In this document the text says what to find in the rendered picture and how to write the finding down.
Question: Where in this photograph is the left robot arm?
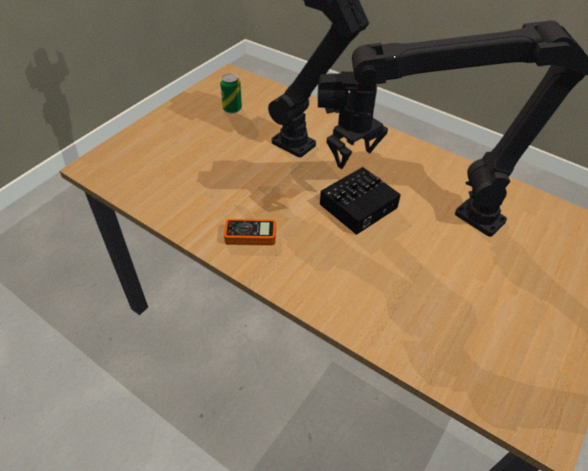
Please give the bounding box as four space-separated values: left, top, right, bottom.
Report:
318 21 588 237

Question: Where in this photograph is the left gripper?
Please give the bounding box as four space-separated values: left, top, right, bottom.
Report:
327 106 388 169

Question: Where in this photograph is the black lighting desk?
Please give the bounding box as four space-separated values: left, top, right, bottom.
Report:
320 167 401 235

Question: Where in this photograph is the orange digital multimeter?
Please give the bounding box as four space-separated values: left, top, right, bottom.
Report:
224 219 276 245

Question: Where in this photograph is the green drink can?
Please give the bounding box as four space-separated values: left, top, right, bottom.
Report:
220 73 242 114

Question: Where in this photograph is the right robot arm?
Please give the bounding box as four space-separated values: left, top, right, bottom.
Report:
268 0 369 158

